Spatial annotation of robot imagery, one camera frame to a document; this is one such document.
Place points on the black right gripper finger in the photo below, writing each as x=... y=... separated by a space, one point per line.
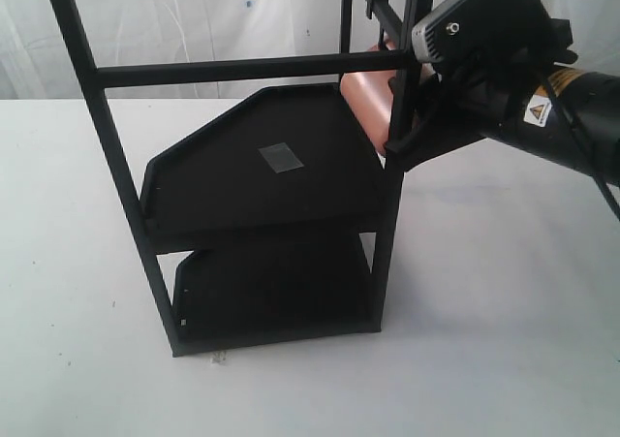
x=401 y=80
x=403 y=145

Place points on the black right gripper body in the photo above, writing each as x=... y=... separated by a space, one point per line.
x=467 y=99

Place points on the terracotta ceramic mug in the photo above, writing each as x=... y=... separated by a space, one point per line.
x=370 y=98

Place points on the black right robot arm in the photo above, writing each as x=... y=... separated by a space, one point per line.
x=568 y=117

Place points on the black sliding hook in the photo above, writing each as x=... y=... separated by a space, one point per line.
x=374 y=8

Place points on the grey tape patch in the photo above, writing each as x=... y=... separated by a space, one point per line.
x=280 y=158

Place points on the black metal shelf rack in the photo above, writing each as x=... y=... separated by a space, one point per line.
x=214 y=187

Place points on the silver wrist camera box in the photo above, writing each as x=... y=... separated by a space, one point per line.
x=455 y=28

